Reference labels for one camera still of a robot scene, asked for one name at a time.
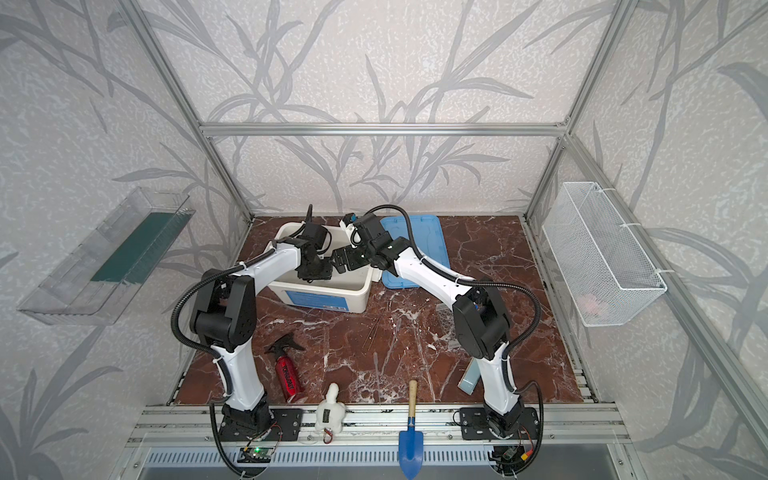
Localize aluminium front rail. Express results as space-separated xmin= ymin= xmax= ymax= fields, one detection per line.
xmin=126 ymin=403 xmax=631 ymax=448

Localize clear acrylic test tube rack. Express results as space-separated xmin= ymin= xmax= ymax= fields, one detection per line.
xmin=433 ymin=303 xmax=460 ymax=351

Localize clear wall shelf green liner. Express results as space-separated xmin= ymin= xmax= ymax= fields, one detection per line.
xmin=18 ymin=187 xmax=196 ymax=326

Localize white plastic storage bin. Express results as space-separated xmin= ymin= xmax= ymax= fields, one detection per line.
xmin=266 ymin=220 xmax=383 ymax=315

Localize white plastic figurine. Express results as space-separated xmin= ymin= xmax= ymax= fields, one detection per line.
xmin=315 ymin=383 xmax=346 ymax=443

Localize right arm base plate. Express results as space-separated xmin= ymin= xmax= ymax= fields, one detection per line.
xmin=458 ymin=407 xmax=541 ymax=441

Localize blue plastic bin lid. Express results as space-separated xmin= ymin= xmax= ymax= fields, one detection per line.
xmin=380 ymin=215 xmax=450 ymax=290

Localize metal tweezers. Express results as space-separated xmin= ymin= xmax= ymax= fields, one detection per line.
xmin=362 ymin=316 xmax=381 ymax=353

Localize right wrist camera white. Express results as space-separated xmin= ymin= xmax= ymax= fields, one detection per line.
xmin=339 ymin=213 xmax=357 ymax=240

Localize green circuit board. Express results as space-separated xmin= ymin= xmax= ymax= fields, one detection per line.
xmin=237 ymin=447 xmax=275 ymax=464

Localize white wire mesh basket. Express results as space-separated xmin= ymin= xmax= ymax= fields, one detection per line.
xmin=542 ymin=182 xmax=667 ymax=327

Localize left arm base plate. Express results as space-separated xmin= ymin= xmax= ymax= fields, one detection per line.
xmin=218 ymin=408 xmax=304 ymax=442

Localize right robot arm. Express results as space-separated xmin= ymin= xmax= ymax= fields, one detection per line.
xmin=333 ymin=204 xmax=542 ymax=438

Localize teal grey rectangular box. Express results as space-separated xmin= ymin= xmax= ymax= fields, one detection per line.
xmin=458 ymin=359 xmax=481 ymax=395

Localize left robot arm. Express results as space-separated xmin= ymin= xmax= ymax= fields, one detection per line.
xmin=170 ymin=207 xmax=333 ymax=437

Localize red spray bottle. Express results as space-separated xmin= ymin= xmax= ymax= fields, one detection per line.
xmin=265 ymin=332 xmax=305 ymax=403

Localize blue garden trowel wooden handle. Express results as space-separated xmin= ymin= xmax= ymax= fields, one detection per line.
xmin=398 ymin=380 xmax=424 ymax=480

